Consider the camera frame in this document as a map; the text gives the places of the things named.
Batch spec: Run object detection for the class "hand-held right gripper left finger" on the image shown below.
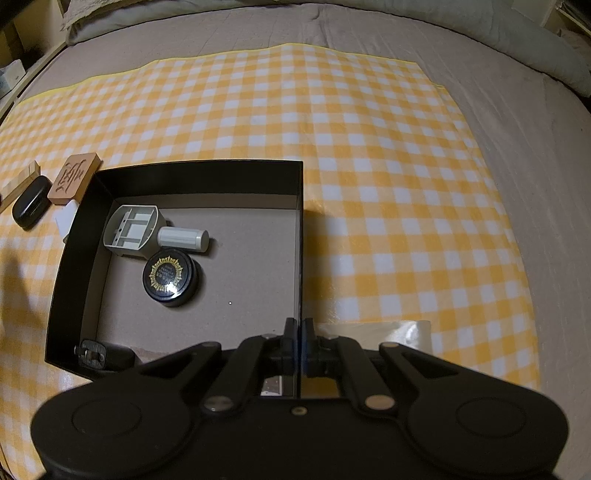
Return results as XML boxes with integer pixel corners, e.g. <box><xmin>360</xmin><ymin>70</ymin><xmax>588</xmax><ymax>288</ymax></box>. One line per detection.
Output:
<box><xmin>134</xmin><ymin>318</ymin><xmax>301</xmax><ymax>415</ymax></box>

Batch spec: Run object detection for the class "white charger cube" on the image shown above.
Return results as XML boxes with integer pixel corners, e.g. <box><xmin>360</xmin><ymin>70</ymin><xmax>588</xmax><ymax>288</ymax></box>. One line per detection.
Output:
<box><xmin>54</xmin><ymin>206</ymin><xmax>77</xmax><ymax>241</ymax></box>

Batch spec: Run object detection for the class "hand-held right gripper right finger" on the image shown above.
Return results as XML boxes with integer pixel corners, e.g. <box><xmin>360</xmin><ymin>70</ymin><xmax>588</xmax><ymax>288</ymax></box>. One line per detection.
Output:
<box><xmin>300</xmin><ymin>320</ymin><xmax>465</xmax><ymax>412</ymax></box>

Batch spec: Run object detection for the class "yellow checked mat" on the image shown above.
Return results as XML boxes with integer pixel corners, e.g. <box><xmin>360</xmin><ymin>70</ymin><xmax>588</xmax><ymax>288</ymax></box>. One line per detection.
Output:
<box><xmin>0</xmin><ymin>42</ymin><xmax>542</xmax><ymax>480</ymax></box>

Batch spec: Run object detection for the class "black oval case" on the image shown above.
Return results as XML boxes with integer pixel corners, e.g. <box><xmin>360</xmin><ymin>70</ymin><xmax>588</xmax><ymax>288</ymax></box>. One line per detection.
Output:
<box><xmin>11</xmin><ymin>175</ymin><xmax>53</xmax><ymax>231</ymax></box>

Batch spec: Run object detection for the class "black charger plug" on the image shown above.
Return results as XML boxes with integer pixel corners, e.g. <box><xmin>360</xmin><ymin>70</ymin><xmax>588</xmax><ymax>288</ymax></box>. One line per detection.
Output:
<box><xmin>74</xmin><ymin>339</ymin><xmax>137</xmax><ymax>373</ymax></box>

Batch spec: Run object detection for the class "black round tin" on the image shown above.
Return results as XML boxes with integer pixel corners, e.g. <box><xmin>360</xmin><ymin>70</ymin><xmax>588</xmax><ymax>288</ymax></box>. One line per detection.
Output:
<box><xmin>141</xmin><ymin>250</ymin><xmax>203</xmax><ymax>308</ymax></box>

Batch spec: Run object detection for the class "black cardboard box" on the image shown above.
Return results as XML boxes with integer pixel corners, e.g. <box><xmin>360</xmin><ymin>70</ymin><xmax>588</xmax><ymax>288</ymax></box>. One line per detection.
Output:
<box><xmin>45</xmin><ymin>159</ymin><xmax>306</xmax><ymax>400</ymax></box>

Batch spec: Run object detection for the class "light grey plastic holder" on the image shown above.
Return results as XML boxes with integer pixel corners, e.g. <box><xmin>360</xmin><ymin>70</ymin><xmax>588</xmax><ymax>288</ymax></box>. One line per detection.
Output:
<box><xmin>102</xmin><ymin>204</ymin><xmax>211</xmax><ymax>259</ymax></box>

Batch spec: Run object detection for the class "carved wooden tile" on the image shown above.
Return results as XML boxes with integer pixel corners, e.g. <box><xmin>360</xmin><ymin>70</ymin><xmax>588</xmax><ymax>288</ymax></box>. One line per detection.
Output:
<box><xmin>47</xmin><ymin>154</ymin><xmax>102</xmax><ymax>206</ymax></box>

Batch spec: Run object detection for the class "pale wooden block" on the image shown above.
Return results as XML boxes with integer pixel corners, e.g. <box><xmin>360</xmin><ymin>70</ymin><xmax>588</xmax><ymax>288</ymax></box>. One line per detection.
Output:
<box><xmin>0</xmin><ymin>160</ymin><xmax>42</xmax><ymax>214</ymax></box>

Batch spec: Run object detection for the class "beige quilted pillow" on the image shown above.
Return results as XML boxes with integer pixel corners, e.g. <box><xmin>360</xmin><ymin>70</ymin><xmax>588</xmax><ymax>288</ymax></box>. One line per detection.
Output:
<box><xmin>60</xmin><ymin>0</ymin><xmax>155</xmax><ymax>45</ymax></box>

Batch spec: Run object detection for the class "wooden bedside shelf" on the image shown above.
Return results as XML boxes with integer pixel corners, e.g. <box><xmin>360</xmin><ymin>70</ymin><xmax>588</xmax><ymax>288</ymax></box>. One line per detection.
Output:
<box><xmin>0</xmin><ymin>0</ymin><xmax>71</xmax><ymax>121</ymax></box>

